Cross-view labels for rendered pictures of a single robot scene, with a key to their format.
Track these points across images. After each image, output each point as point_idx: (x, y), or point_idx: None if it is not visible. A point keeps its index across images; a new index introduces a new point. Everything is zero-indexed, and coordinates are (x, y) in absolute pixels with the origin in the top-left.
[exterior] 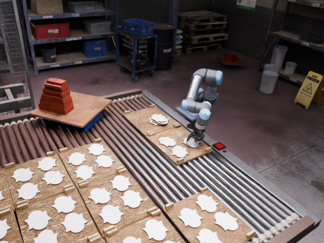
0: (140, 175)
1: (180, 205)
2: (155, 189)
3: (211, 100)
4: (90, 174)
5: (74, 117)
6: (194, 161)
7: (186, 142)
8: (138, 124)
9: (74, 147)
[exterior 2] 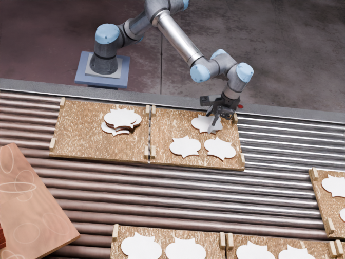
0: (242, 224)
1: (330, 214)
2: (281, 222)
3: (141, 37)
4: None
5: (32, 232)
6: (244, 147)
7: (211, 128)
8: (102, 151)
9: None
